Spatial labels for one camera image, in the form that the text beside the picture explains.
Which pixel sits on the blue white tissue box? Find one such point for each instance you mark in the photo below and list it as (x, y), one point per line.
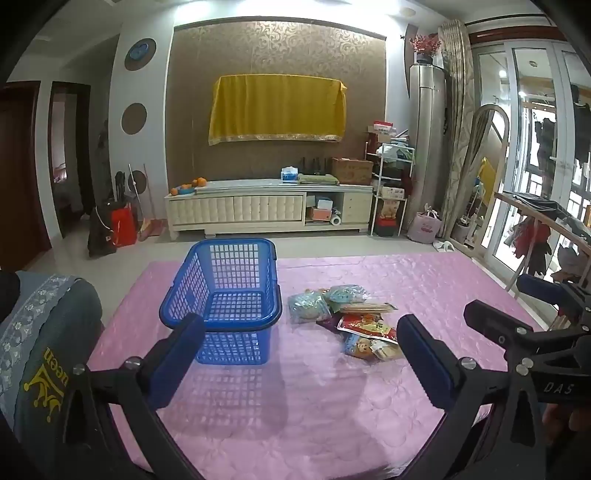
(289, 174)

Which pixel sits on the white mop pole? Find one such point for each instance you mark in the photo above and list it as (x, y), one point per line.
(134, 194)

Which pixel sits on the red white box stack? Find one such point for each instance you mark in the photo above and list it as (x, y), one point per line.
(381, 131)

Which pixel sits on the cardboard box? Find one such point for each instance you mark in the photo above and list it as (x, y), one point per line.
(352, 170)

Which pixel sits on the white slipper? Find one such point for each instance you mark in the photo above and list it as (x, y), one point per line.
(449, 244)
(438, 247)

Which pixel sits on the pale blue snack packet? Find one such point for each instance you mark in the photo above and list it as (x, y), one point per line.
(307, 307)
(346, 295)

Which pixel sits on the red flower vase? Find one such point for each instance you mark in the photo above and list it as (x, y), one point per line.
(425, 46)

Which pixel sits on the person's right hand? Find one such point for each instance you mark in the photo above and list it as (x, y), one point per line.
(568, 422)

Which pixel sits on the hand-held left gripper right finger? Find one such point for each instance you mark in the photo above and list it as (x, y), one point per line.
(425, 364)

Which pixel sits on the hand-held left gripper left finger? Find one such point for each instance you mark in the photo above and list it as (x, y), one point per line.
(178, 362)

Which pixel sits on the red black box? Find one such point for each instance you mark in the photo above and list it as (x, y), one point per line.
(384, 227)

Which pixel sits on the green folded cloth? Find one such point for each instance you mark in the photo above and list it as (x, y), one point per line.
(318, 179)

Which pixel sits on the red shopping bag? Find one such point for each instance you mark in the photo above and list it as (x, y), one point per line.
(123, 228)

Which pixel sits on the grey crown print cloth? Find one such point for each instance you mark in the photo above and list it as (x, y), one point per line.
(51, 332)

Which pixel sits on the dark purple snack packet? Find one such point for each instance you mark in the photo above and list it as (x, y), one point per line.
(328, 323)

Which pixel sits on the white shelf rack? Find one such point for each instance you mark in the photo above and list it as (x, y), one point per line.
(392, 180)

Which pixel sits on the blue fruit plate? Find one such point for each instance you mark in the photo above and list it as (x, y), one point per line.
(185, 190)

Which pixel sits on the arched standing mirror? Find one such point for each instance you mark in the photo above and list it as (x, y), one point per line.
(480, 184)

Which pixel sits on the wooden drying rack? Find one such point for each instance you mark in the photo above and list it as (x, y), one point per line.
(554, 221)

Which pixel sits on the beige patterned curtain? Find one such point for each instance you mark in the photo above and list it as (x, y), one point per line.
(457, 138)

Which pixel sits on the broom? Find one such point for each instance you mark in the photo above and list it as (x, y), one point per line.
(148, 228)

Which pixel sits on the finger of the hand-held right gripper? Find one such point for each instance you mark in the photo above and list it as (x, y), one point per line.
(540, 288)
(489, 318)

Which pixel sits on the pink tote bag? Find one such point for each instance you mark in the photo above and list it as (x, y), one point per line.
(425, 228)

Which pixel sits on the dark brown doorway frame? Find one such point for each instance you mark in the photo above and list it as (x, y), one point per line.
(84, 161)

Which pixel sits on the black bag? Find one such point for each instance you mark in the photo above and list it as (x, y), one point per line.
(99, 233)

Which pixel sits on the golden figure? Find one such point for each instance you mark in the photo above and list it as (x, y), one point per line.
(389, 210)

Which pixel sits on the black upright stand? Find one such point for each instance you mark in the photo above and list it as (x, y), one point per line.
(119, 189)

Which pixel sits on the silver standing air conditioner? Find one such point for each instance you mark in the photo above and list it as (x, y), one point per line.
(427, 147)

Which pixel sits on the dark brown door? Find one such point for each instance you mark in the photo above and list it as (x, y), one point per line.
(21, 184)

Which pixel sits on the glass balcony door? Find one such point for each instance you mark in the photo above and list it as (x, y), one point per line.
(531, 138)

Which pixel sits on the red yellow snack packet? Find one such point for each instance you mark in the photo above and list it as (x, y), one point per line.
(364, 327)

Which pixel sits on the blue dog print snack packet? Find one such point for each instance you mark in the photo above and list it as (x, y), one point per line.
(360, 347)

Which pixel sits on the pink quilted mat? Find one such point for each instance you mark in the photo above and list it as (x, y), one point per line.
(323, 415)

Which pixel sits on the red garment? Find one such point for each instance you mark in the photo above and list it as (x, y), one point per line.
(531, 242)

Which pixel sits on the blue plastic basket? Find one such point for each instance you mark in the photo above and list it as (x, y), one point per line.
(231, 295)

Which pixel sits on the cream tv cabinet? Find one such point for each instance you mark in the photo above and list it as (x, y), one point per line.
(240, 207)

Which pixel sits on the white paper roll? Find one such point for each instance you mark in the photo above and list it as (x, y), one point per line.
(336, 220)

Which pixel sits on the dark cloth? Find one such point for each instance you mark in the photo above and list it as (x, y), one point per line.
(7, 295)

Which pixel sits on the orange box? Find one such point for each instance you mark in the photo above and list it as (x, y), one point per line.
(319, 214)

